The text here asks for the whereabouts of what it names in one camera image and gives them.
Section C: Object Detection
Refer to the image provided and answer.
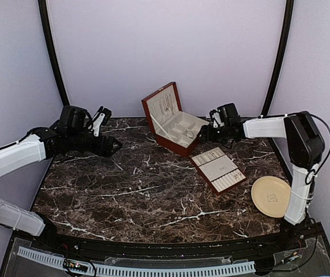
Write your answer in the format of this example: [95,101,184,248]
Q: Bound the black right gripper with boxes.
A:
[197,124,230,145]

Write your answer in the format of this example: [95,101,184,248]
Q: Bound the white slotted cable duct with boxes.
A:
[16,246,256,276]

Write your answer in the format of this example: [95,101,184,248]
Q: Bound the red jewelry tray insert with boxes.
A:
[190,147,247,196]

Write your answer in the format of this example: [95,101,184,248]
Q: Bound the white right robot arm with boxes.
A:
[197,103,330,225]

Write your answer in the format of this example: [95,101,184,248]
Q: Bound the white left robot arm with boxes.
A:
[0,106,122,252]

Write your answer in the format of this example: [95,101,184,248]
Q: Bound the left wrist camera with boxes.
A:
[91,106,112,137]

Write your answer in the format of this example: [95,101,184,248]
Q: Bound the beige round plate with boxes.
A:
[251,176,291,218]

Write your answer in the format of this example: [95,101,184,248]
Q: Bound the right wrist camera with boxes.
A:
[209,110,224,129]

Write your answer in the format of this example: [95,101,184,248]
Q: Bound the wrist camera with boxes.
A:
[209,110,224,129]
[91,106,112,137]

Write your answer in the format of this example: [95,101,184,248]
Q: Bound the red wooden jewelry box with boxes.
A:
[141,82,209,157]

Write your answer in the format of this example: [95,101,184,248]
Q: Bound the left black frame post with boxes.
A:
[37,0,70,107]

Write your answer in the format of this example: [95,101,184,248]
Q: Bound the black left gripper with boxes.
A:
[67,131,122,158]

